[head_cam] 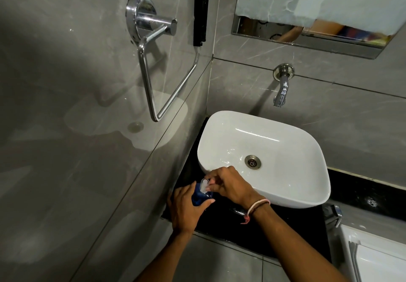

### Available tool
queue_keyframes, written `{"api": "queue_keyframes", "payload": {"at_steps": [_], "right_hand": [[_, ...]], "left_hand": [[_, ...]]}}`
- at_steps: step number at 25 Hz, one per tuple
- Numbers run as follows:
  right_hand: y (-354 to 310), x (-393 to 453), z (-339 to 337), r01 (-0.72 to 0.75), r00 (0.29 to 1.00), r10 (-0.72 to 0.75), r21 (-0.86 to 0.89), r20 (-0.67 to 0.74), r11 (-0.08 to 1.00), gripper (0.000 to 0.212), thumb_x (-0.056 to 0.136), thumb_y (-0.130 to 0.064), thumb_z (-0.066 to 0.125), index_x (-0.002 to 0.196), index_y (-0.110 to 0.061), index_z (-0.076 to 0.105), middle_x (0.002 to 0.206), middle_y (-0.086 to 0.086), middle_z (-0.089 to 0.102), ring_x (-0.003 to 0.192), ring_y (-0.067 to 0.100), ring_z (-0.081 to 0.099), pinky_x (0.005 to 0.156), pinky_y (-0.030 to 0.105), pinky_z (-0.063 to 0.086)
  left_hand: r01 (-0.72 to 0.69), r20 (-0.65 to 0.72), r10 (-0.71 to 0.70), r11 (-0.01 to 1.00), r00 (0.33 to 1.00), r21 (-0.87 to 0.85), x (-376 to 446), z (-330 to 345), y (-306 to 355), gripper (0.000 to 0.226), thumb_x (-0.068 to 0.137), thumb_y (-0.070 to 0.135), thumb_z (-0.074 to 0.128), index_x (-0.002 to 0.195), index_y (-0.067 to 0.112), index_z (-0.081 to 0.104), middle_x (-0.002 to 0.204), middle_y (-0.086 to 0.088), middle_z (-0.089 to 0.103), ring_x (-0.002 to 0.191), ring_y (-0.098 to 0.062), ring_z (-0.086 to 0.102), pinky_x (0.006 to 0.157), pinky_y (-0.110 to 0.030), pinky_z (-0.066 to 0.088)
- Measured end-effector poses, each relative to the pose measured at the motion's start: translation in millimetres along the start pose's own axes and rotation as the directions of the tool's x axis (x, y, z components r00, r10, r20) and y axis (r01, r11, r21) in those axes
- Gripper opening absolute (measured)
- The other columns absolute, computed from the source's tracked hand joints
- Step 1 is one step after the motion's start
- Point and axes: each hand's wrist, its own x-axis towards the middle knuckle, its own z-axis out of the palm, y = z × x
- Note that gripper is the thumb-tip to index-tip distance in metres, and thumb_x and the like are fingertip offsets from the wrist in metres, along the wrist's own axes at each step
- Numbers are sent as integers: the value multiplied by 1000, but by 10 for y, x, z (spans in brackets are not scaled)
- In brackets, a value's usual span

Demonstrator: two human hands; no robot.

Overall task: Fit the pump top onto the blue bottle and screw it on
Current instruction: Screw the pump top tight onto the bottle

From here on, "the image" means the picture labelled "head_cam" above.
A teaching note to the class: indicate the person's left thumb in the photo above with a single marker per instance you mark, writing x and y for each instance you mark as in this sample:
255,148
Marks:
204,203

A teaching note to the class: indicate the pink thread wristband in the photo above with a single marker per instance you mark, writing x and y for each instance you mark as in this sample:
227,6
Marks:
253,208

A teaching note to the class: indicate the black vertical frame strip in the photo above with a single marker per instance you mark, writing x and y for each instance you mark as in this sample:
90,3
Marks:
201,9

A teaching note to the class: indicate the person's right forearm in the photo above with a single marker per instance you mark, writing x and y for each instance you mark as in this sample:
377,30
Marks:
295,247

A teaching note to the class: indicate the person's right hand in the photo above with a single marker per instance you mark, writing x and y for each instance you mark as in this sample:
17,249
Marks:
234,189

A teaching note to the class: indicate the person's left forearm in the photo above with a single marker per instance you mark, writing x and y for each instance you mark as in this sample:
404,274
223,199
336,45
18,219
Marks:
168,256

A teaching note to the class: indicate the chrome basin drain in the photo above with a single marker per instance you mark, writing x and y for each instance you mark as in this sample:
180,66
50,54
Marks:
253,161

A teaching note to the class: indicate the white toilet cistern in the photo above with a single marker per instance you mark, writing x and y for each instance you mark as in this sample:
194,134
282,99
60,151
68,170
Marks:
377,256

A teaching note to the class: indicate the white ceramic wash basin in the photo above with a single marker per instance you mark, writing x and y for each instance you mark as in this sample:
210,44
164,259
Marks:
279,145

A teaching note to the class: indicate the wall mirror with steel frame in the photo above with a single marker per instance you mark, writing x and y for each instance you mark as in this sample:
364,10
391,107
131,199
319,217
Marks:
304,42

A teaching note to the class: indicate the white flip bottle cap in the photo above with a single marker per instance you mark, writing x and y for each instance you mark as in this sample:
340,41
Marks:
205,184

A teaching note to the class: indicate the chrome wall tap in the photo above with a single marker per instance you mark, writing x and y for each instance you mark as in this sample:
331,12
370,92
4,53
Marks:
283,85

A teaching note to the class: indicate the chrome angle valve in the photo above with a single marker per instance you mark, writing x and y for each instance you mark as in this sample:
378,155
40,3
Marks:
334,213

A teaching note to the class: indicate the blue plastic bottle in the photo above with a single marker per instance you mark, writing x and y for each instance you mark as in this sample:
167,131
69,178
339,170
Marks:
199,198

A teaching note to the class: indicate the person's left hand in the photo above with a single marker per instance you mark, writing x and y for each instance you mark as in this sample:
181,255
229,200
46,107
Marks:
182,210

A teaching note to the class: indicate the person's right thumb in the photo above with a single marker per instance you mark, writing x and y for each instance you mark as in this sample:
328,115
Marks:
216,191

